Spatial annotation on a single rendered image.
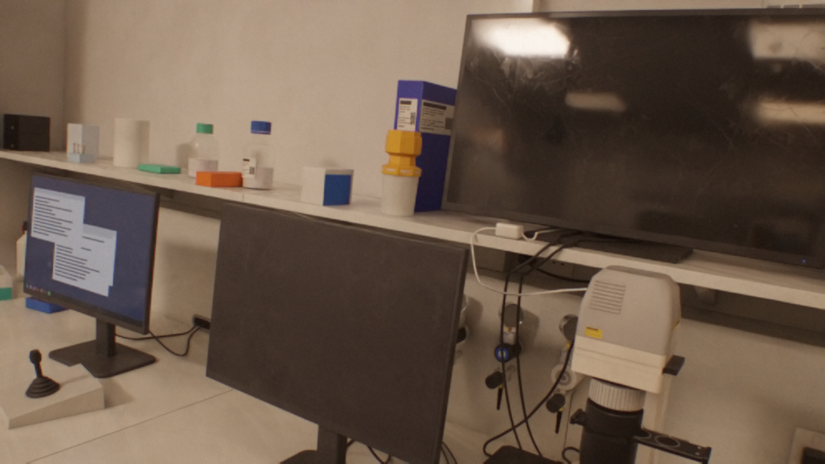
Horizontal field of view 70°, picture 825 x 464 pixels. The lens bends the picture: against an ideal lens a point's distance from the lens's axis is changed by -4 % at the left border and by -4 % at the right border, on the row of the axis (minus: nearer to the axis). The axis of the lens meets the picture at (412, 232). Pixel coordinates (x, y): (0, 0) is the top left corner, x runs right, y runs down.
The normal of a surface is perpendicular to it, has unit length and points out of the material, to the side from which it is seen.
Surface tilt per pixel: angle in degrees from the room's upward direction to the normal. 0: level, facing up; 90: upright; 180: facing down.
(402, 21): 90
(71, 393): 9
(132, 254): 86
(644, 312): 73
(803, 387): 90
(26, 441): 0
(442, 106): 90
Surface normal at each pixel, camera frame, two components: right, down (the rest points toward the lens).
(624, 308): -0.49, -0.22
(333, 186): 0.83, 0.15
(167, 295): -0.54, 0.07
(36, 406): -0.03, -0.97
